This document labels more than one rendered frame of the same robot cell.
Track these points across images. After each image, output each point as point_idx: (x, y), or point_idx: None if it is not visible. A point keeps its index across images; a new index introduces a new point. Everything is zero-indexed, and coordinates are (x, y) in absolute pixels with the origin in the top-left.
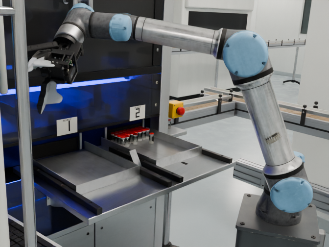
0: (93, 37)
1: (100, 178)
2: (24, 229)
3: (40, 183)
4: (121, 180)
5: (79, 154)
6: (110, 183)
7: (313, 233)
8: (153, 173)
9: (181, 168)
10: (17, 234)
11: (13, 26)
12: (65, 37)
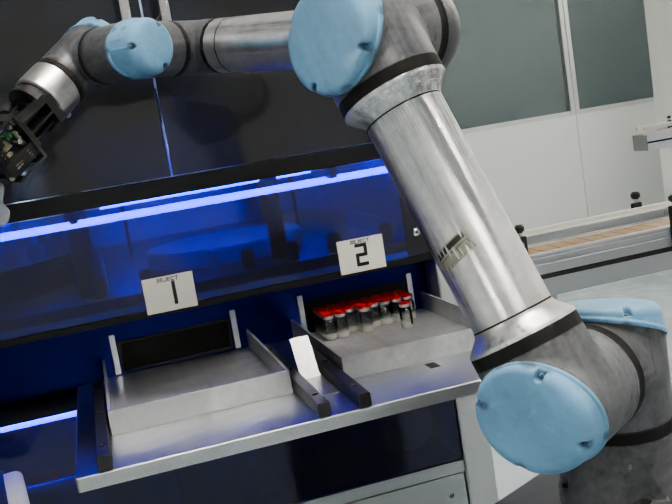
0: (97, 80)
1: (172, 396)
2: None
3: (83, 413)
4: (238, 405)
5: (225, 357)
6: (205, 410)
7: None
8: (311, 386)
9: (410, 376)
10: None
11: None
12: (18, 89)
